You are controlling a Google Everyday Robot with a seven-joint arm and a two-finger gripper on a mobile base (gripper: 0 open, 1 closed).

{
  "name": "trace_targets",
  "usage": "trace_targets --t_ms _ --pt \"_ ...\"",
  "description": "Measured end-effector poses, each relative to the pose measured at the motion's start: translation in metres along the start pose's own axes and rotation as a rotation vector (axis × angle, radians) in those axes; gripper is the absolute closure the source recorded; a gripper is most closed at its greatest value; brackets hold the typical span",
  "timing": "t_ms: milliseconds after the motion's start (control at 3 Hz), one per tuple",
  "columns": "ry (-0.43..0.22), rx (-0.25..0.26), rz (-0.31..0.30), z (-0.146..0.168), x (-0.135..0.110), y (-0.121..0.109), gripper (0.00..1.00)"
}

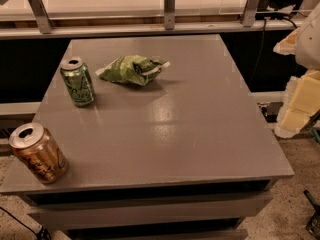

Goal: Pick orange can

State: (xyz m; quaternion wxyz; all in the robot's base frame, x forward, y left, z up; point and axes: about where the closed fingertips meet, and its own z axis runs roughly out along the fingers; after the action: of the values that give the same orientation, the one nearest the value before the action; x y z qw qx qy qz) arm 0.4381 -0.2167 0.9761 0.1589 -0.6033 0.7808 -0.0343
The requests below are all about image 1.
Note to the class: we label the yellow foam padded gripper finger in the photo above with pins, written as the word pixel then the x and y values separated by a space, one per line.
pixel 301 102

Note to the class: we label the orange soda can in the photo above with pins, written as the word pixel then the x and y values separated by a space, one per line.
pixel 36 148

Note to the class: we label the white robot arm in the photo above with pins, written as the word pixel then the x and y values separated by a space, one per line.
pixel 304 43

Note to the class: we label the green soda can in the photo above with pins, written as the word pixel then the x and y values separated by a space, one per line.
pixel 78 81

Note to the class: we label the grey table with drawers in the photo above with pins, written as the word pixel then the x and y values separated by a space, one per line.
pixel 186 157

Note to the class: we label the dark object on floor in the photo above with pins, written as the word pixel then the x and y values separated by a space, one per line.
pixel 313 226

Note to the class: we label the green chip bag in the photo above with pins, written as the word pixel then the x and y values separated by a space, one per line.
pixel 132 69

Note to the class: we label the metal bracket right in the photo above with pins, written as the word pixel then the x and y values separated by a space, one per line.
pixel 248 16

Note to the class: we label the metal bracket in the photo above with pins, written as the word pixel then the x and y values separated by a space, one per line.
pixel 169 14
pixel 248 16
pixel 42 19

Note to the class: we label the metal bracket middle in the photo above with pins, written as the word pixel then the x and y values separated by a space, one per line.
pixel 169 14

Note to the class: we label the metal bracket left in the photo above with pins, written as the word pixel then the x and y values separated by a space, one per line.
pixel 42 19

